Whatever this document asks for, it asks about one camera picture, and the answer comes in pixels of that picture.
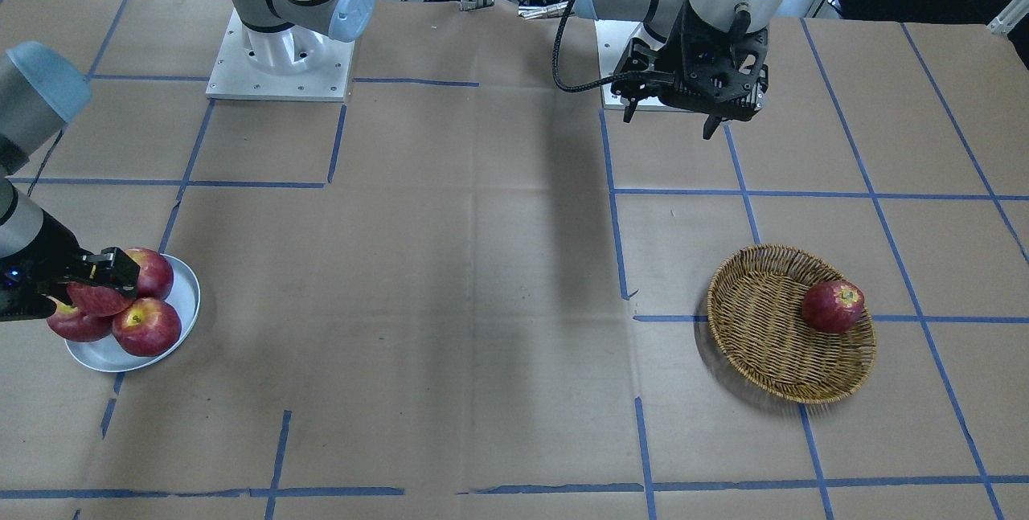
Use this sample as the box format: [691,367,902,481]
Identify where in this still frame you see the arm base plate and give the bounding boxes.
[206,11,355,103]
[594,19,685,113]

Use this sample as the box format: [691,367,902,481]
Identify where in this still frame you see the red apple on plate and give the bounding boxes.
[125,248,175,300]
[113,297,182,358]
[47,300,113,343]

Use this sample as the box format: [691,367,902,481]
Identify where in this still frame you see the yellow-red apple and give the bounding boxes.
[67,282,133,317]

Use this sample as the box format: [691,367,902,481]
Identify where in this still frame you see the dark red apple in basket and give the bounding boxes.
[801,280,865,334]

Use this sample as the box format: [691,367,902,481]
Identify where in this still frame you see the white plate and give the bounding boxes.
[64,254,201,373]

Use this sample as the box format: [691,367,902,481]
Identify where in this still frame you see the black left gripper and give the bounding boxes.
[613,2,769,140]

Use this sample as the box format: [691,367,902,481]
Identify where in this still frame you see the woven wicker basket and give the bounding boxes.
[706,243,878,405]

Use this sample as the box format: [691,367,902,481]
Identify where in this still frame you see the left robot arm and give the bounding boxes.
[571,0,783,139]

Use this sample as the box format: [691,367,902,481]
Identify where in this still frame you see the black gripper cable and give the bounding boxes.
[551,0,636,93]

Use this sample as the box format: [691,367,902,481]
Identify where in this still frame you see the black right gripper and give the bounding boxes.
[1,210,140,321]

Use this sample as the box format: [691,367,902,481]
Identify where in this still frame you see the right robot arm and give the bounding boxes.
[1,0,376,321]

